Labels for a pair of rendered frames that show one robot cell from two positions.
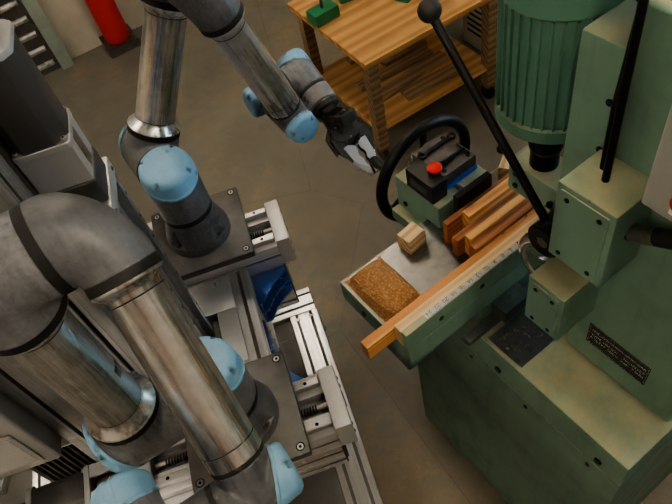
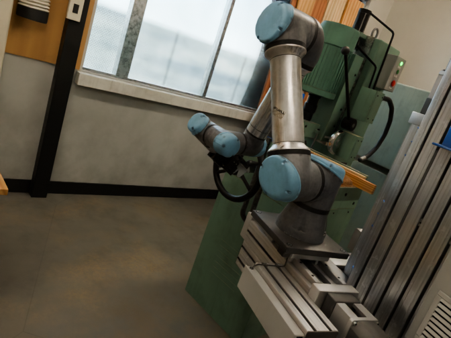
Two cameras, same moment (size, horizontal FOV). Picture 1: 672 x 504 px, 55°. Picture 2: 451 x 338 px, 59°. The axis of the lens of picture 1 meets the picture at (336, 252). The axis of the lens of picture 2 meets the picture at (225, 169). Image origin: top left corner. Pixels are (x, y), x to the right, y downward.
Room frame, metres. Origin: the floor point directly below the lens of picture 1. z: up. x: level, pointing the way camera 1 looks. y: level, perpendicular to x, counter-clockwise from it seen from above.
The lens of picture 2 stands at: (1.74, 1.23, 1.23)
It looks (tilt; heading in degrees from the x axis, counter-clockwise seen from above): 15 degrees down; 247
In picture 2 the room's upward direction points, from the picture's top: 19 degrees clockwise
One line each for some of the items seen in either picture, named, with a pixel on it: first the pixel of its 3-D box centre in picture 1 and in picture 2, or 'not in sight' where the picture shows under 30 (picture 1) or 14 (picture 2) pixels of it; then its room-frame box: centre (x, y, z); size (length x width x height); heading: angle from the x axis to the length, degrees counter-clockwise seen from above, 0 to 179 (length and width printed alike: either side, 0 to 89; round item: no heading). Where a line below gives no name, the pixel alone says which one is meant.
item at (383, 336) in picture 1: (500, 246); (309, 157); (0.70, -0.31, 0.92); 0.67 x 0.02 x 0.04; 114
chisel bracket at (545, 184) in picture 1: (549, 186); (304, 129); (0.73, -0.40, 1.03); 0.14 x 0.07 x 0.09; 24
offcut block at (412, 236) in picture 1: (411, 238); not in sight; (0.78, -0.15, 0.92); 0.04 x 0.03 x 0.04; 120
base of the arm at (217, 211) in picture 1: (192, 219); (305, 216); (1.05, 0.30, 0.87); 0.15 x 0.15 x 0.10
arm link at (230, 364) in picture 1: (208, 381); not in sight; (0.56, 0.27, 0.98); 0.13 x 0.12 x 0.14; 109
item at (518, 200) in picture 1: (505, 217); not in sight; (0.76, -0.34, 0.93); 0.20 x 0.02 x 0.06; 114
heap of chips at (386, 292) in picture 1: (383, 285); (339, 178); (0.69, -0.07, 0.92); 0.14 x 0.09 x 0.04; 24
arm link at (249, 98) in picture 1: (270, 97); (225, 141); (1.27, 0.05, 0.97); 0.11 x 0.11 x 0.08; 21
